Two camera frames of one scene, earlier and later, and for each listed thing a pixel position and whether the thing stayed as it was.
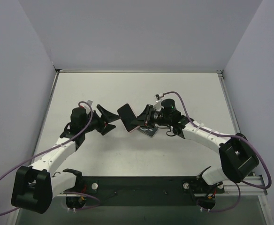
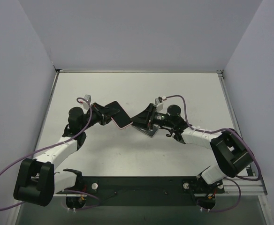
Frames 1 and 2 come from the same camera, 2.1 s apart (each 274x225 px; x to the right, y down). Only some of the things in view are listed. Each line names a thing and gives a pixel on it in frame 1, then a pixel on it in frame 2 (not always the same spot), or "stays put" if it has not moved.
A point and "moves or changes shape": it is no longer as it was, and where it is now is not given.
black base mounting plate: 145,191 stays put
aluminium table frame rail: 230,188 stays put
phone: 128,117 moves or changes shape
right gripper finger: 143,116 stays put
